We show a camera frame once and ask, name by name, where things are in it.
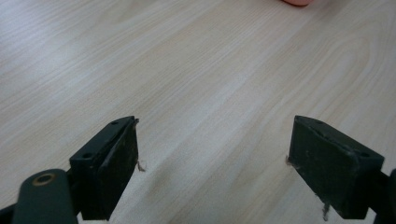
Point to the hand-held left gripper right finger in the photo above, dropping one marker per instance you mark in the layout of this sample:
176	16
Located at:
333	165

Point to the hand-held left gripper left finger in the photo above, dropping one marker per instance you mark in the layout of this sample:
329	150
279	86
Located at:
102	168

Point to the pink round object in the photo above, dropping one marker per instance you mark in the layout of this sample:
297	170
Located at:
297	2

